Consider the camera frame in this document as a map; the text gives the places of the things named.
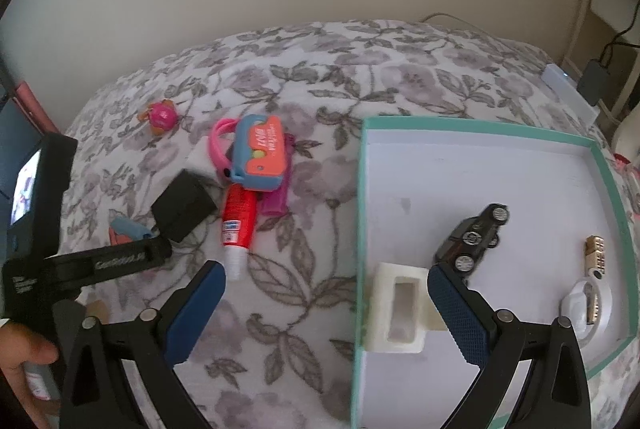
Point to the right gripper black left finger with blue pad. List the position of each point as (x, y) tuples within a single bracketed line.
[(97, 392)]

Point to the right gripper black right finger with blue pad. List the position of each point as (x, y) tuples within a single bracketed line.
[(554, 393)]

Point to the small blue orange toy knife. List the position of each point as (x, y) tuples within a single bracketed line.
[(123, 230)]

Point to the gold black patterned lighter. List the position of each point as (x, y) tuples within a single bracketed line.
[(595, 267)]

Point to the black power adapter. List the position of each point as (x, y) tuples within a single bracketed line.
[(183, 205)]

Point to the black toy car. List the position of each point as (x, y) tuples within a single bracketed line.
[(466, 245)]

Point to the white rectangular plastic holder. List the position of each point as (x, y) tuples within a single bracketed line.
[(400, 311)]

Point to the red white glue tube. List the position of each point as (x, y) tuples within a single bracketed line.
[(237, 229)]

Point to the blue orange carrot knife toy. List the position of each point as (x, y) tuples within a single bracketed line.
[(258, 159)]

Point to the person's left hand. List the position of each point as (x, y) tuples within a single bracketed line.
[(20, 345)]

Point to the teal white shallow box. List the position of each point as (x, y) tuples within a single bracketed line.
[(419, 177)]

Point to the white charger cube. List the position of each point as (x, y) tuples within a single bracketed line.
[(199, 163)]

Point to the pink round toy figure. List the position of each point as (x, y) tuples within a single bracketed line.
[(161, 117)]

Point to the pink smart watch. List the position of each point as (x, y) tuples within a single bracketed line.
[(219, 154)]

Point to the floral grey white blanket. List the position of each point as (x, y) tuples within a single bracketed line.
[(278, 351)]

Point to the white power strip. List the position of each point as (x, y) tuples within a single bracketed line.
[(566, 89)]

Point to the black plugged charger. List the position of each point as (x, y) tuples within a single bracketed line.
[(593, 82)]

